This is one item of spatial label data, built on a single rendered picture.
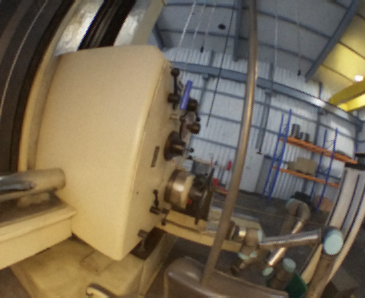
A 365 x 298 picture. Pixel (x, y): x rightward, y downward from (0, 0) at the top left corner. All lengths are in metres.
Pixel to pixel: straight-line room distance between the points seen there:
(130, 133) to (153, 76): 0.20
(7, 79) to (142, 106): 0.69
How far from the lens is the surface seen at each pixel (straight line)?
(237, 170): 0.29
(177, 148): 0.74
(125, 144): 0.55
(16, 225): 0.67
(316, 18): 8.19
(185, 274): 0.43
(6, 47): 0.93
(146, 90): 0.55
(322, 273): 1.11
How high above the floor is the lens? 1.59
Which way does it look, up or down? 3 degrees down
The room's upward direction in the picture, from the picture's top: 15 degrees clockwise
